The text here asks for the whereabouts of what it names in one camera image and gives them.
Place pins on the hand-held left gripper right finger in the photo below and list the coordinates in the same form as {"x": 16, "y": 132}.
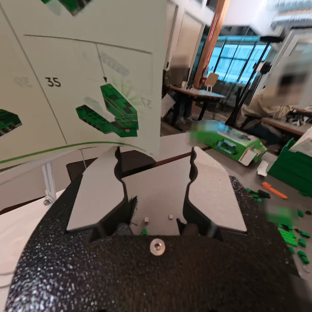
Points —
{"x": 214, "y": 195}

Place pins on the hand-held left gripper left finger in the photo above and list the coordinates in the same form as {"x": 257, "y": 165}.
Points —
{"x": 97, "y": 190}

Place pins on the toy brick instruction booklet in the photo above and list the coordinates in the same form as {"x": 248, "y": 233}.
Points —
{"x": 73, "y": 61}

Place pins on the green toy brick box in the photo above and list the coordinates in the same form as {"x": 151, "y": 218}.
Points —
{"x": 243, "y": 148}

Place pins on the white paper scrap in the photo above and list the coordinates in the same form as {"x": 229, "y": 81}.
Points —
{"x": 262, "y": 168}

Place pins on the orange brick separator tool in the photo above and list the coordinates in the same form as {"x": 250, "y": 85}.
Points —
{"x": 275, "y": 191}

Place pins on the green plastic bin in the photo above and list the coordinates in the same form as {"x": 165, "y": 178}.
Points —
{"x": 290, "y": 170}

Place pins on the pile of green toy bricks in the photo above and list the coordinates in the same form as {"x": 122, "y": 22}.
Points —
{"x": 288, "y": 237}

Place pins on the white book stand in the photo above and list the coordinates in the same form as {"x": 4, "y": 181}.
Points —
{"x": 14, "y": 231}

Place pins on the long wooden work table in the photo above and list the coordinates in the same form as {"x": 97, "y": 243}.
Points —
{"x": 282, "y": 125}

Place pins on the hanging white sheet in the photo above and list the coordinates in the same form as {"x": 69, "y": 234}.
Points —
{"x": 168, "y": 104}

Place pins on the white papers in bin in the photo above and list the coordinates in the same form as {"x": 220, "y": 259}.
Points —
{"x": 302, "y": 143}

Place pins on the wooden office table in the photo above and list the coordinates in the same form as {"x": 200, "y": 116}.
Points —
{"x": 195, "y": 92}

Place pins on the pale wooden chair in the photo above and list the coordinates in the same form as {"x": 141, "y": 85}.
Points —
{"x": 212, "y": 79}

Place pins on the large grid window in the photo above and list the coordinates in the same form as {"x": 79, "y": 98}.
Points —
{"x": 234, "y": 61}

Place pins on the black floor lamp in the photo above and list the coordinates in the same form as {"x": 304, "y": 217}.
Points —
{"x": 268, "y": 39}

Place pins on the wooden support post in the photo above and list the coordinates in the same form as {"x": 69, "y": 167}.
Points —
{"x": 212, "y": 36}

